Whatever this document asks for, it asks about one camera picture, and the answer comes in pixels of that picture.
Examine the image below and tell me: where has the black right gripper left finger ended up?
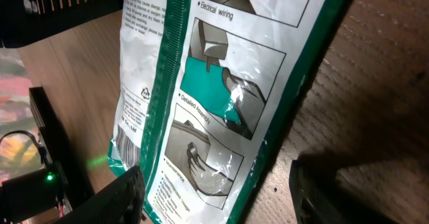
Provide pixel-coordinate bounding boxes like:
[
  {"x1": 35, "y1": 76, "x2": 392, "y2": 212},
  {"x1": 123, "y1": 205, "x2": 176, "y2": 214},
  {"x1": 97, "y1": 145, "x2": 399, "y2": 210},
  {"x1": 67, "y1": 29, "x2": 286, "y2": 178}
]
[{"x1": 57, "y1": 166, "x2": 145, "y2": 224}]

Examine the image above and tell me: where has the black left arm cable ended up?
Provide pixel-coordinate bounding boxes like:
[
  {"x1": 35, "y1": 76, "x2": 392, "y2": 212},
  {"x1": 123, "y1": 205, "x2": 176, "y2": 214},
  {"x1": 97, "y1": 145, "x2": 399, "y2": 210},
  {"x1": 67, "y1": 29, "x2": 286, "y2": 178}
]
[{"x1": 0, "y1": 129, "x2": 51, "y2": 168}]

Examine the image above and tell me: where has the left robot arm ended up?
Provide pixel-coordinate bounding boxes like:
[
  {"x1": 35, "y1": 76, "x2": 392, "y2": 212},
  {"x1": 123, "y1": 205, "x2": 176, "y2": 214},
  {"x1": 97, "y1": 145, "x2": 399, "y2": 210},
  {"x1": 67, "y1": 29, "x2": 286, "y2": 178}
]
[{"x1": 1, "y1": 169, "x2": 61, "y2": 223}]

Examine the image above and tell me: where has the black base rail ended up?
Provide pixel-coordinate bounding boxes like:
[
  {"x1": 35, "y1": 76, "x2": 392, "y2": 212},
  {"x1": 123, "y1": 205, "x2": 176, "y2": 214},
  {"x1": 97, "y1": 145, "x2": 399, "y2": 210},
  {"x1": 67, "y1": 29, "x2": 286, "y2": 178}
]
[{"x1": 29, "y1": 87, "x2": 95, "y2": 210}]

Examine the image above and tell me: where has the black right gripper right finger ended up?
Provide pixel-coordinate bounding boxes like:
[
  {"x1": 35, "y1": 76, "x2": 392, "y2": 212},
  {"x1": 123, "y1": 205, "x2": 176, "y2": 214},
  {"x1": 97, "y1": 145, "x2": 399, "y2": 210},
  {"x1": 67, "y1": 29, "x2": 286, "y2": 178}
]
[{"x1": 289, "y1": 160, "x2": 393, "y2": 224}]

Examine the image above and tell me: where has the green white package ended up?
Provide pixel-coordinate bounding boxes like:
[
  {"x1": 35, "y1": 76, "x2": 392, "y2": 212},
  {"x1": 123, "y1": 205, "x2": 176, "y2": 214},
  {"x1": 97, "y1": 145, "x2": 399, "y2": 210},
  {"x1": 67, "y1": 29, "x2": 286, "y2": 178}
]
[{"x1": 109, "y1": 0, "x2": 346, "y2": 223}]

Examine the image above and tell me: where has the grey plastic mesh basket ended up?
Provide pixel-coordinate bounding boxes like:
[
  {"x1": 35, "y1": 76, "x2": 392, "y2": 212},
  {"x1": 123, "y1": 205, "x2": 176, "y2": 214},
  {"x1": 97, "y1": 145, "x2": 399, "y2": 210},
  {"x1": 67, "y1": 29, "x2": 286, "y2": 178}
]
[{"x1": 1, "y1": 0, "x2": 123, "y2": 48}]

